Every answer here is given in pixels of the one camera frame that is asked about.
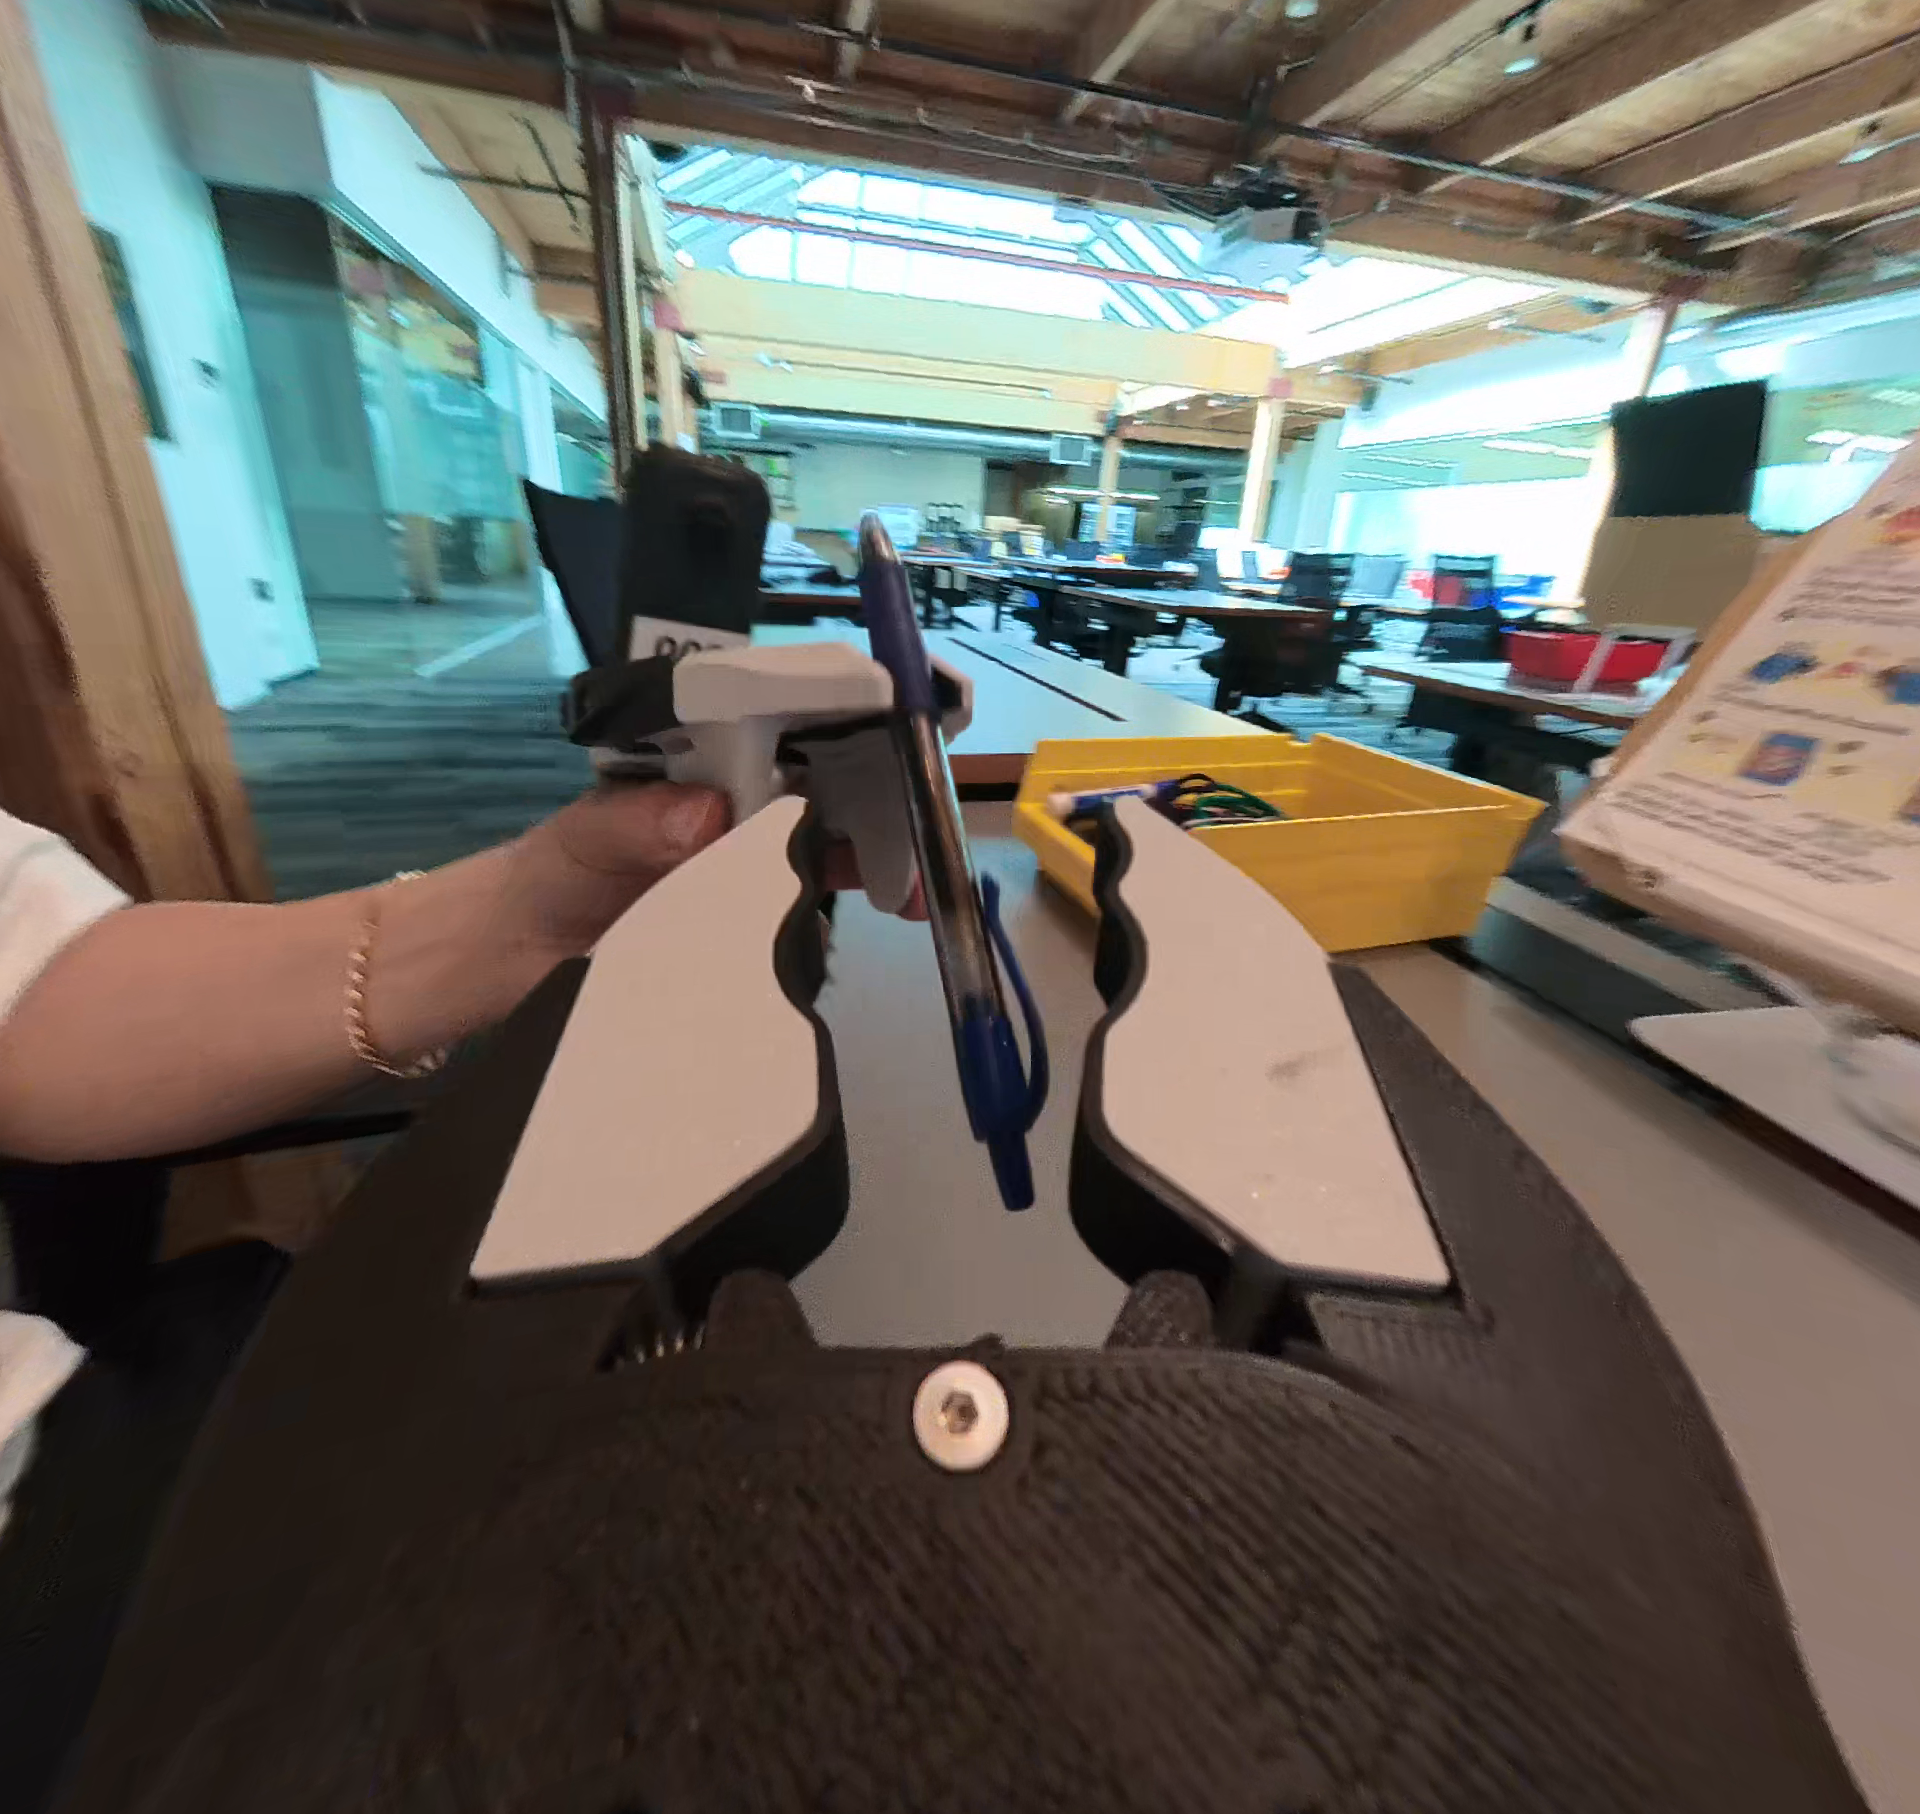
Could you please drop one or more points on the blue pen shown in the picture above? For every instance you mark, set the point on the blue pen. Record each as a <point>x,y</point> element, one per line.
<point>896,630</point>

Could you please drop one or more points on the yellow bin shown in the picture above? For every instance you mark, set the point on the yellow bin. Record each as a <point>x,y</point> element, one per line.
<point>1350,871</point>

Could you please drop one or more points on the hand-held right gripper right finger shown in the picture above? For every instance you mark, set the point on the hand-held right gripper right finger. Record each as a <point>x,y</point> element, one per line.
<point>1275,1078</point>

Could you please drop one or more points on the person's left forearm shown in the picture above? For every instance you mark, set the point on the person's left forearm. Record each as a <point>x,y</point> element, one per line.
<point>196,1018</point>

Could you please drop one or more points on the wooden post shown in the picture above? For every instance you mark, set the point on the wooden post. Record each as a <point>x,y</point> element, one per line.
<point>92,569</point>

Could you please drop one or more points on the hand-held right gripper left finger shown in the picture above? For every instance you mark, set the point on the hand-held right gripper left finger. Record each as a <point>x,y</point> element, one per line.
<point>661,1078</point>

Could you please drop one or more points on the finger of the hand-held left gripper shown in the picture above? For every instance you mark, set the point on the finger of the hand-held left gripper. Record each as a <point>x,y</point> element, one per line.
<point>870,810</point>
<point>765,682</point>

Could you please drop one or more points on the wooden instruction board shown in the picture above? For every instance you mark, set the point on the wooden instruction board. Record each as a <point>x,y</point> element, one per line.
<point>1800,736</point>

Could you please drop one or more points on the black panel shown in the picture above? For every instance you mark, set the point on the black panel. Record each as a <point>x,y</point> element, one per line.
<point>1687,450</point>

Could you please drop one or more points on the red storage bin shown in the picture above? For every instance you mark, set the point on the red storage bin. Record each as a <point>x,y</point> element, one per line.
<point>1574,658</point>

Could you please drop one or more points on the person's left hand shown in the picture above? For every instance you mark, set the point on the person's left hand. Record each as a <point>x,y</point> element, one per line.
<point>554,879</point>

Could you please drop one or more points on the white stand base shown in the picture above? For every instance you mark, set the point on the white stand base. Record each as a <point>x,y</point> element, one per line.
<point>1726,1072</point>

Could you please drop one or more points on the blue Expo marker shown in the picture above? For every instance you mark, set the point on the blue Expo marker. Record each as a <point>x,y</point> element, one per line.
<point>1118,799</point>

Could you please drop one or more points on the ceiling projector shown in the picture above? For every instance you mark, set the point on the ceiling projector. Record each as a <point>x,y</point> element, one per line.
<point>1266,216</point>

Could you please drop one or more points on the background desk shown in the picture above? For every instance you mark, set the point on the background desk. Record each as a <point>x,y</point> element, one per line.
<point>1499,697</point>

